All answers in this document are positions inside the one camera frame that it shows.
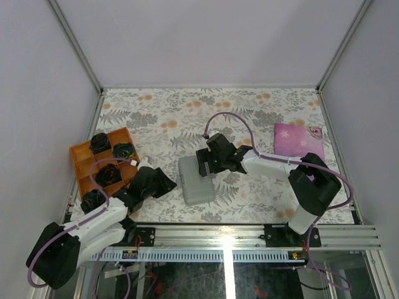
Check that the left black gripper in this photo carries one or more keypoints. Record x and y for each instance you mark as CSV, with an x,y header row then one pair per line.
x,y
167,184

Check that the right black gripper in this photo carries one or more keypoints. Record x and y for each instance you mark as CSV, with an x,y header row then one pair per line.
x,y
205,156

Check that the grey plastic tool case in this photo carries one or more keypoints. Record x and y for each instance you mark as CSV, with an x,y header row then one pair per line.
x,y
196,189

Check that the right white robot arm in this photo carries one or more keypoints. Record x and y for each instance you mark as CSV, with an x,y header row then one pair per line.
x,y
313,183

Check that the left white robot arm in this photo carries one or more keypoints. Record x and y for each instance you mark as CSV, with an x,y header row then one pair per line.
x,y
61,249

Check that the black orange rolled belt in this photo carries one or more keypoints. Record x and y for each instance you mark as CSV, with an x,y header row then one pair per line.
x,y
108,175

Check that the purple folded cloth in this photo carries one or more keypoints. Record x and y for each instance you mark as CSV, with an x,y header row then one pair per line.
x,y
297,141

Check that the black rolled belt front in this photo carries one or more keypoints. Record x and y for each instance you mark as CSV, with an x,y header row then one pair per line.
x,y
91,200

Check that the orange wooden divided tray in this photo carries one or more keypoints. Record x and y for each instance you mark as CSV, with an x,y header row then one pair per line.
x,y
87,165

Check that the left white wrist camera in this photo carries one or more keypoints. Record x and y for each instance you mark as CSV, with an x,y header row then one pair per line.
x,y
144,163

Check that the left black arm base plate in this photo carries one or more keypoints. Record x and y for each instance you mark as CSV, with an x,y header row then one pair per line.
x,y
140,236

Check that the aluminium front rail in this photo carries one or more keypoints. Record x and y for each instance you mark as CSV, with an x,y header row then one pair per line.
x,y
197,236

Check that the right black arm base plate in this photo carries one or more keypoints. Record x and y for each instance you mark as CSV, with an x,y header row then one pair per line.
x,y
281,236

